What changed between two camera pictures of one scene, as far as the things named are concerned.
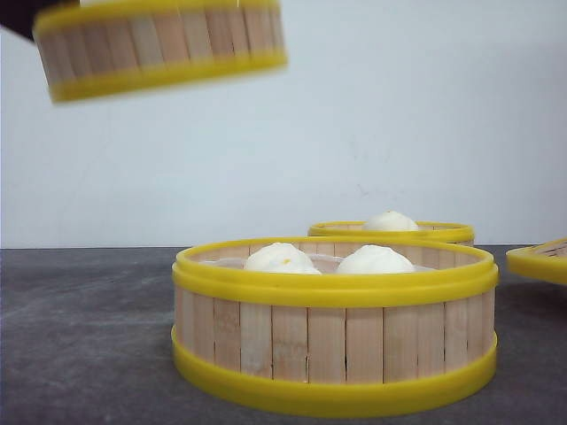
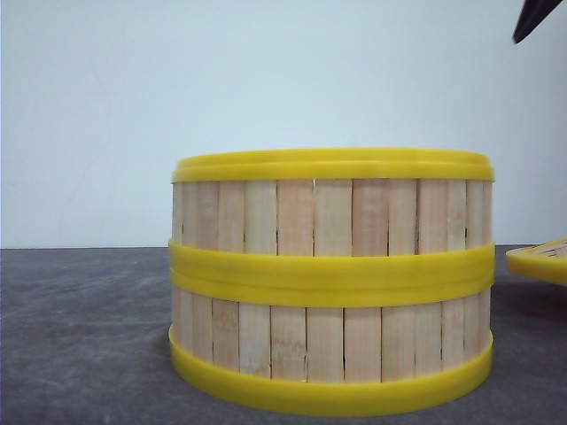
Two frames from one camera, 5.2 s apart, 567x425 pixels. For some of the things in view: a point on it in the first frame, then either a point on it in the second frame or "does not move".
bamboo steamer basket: (332, 325) does not move
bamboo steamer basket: (100, 48) to (332, 227)
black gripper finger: (19, 15) to (532, 12)
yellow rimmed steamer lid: (546, 260) does not move
